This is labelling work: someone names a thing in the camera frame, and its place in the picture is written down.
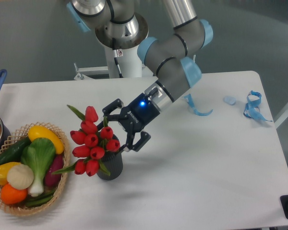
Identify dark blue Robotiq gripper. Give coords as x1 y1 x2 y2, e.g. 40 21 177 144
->
97 93 160 152

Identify red tulip bouquet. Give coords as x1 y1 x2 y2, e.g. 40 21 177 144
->
53 105 120 176

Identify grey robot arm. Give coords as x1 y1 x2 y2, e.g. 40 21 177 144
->
103 0 213 153

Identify dark grey ribbed vase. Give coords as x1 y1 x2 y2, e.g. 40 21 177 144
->
96 134 124 181

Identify blue ribbon strip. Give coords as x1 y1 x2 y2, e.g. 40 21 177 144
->
183 93 213 116

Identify green bok choy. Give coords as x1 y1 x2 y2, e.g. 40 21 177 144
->
21 138 56 197

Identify purple sweet potato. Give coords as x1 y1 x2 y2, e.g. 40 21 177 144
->
44 154 64 187

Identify small light blue cap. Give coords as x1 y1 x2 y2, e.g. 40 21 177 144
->
223 96 236 105

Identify dark green cucumber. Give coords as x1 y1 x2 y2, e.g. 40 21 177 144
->
0 137 31 165

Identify white garlic bulb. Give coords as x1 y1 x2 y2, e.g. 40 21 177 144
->
7 164 34 190

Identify green bean pods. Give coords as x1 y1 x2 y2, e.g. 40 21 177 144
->
24 190 55 208

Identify blue ribbon right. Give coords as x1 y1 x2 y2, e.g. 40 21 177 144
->
243 91 272 122

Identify woven wicker basket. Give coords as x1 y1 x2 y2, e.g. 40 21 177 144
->
0 122 71 217

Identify yellow bell pepper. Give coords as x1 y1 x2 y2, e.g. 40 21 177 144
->
0 162 21 186

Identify orange fruit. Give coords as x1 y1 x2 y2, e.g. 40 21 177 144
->
0 184 27 205

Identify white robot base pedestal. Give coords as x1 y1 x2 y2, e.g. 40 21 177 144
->
95 13 148 78

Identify white metal mounting frame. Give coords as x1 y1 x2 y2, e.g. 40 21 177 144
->
73 54 197 81

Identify black base cable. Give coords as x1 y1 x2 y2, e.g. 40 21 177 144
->
111 38 124 79

